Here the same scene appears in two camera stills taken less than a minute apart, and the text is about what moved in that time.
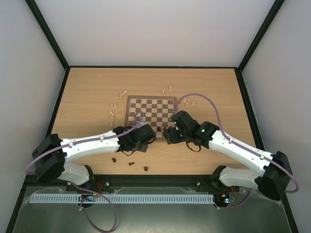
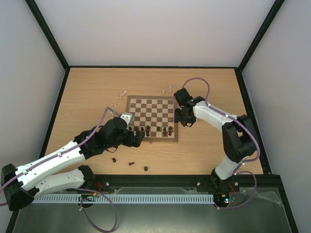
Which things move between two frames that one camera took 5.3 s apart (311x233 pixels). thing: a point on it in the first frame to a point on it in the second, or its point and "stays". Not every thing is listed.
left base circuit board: (89, 197) stays
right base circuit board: (221, 199) stays
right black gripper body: (169, 135) to (182, 116)
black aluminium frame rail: (167, 181) stays
